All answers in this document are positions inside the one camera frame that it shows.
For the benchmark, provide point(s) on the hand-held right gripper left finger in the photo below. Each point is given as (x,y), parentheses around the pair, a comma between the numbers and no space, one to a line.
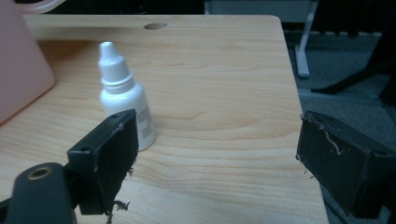
(106,161)

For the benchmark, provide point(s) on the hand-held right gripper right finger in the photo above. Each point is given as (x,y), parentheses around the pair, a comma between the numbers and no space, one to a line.
(339,165)

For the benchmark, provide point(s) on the white dropper bottle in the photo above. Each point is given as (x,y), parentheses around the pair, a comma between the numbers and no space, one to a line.
(121,90)

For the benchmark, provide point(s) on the black stand leg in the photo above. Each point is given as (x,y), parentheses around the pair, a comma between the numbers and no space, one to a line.
(358,74)

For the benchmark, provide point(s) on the white metal table leg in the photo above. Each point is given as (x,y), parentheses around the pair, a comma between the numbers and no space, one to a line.
(303,43)

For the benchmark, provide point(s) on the pink plastic container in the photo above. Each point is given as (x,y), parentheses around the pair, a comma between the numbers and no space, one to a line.
(21,62)

